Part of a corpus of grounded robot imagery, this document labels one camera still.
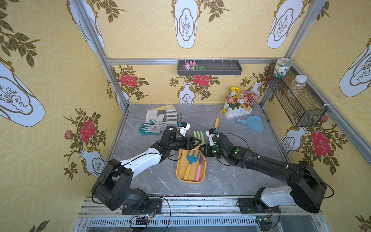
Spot blue rake yellow handle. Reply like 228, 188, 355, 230
183, 150, 200, 181

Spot yellow plastic storage tray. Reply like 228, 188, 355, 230
176, 146, 206, 184

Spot purple rake pink handle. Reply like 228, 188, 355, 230
195, 154, 205, 182

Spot blue fork yellow handle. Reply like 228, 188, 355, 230
214, 118, 220, 129

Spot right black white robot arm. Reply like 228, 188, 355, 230
200, 133, 328, 214

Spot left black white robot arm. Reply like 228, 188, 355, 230
91, 126, 204, 211

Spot teal white garden glove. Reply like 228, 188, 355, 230
139, 120, 168, 135

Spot white grey work glove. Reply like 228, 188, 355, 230
146, 105, 178, 125

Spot blue plastic dustpan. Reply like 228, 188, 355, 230
237, 116, 265, 132

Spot flowers in white fence pot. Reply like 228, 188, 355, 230
220, 87, 259, 119

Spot pink artificial flowers on shelf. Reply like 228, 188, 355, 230
183, 61, 205, 71

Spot jar with green label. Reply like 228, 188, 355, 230
273, 58, 293, 78

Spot clear jar white lid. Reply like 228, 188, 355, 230
288, 74, 307, 98

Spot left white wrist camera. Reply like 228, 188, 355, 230
178, 122, 190, 136

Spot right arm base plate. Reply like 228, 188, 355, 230
236, 198, 280, 215

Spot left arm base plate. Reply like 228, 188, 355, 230
120, 198, 163, 215

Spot grey wall shelf tray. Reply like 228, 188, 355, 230
177, 59, 243, 76

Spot left circuit board with wires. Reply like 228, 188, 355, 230
129, 212, 157, 232

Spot circuit board with wires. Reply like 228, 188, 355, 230
255, 217, 273, 232
129, 212, 157, 232

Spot right circuit board with wires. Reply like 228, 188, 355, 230
255, 217, 273, 232

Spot black wire mesh basket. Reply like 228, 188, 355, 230
266, 64, 327, 127

